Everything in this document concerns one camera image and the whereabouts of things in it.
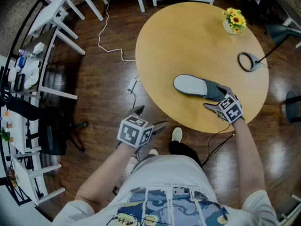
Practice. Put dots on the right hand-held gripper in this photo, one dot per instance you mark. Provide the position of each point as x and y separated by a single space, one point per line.
231 109

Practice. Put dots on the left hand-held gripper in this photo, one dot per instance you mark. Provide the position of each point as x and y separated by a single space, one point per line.
131 133

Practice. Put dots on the grey slipper with white sole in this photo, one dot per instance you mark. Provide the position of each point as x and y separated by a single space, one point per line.
190 85

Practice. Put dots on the person's left forearm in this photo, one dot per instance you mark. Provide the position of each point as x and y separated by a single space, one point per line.
110 173

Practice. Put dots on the person's right forearm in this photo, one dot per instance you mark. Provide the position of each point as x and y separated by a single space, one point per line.
247 161

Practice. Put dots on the person's right white shoe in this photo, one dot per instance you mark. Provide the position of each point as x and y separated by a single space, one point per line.
177 134

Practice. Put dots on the person's white shoe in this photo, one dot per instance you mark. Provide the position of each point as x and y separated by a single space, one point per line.
177 134
153 152

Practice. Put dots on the person's left white shoe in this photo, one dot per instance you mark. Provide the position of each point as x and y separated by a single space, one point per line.
153 152

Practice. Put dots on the white power strip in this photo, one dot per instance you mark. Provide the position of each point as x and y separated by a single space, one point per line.
131 85

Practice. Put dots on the person's black trousers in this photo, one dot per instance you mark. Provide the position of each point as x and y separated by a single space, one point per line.
183 149

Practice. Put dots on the black desk lamp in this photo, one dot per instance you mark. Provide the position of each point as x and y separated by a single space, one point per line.
256 64

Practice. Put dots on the yellow flowers in white pot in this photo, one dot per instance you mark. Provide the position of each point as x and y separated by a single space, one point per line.
235 21

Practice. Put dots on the black office chair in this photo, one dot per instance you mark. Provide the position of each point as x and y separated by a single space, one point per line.
51 131

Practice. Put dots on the dark desk with white legs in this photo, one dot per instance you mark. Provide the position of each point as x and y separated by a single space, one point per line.
47 43

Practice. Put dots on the small white box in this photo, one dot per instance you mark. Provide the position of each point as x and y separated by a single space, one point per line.
38 48

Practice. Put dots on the white wooden chair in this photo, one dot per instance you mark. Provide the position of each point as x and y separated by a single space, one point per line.
290 213

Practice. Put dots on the blue bottles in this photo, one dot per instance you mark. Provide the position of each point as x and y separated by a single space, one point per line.
21 59

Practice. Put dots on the small green plant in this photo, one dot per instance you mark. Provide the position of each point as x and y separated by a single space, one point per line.
4 135

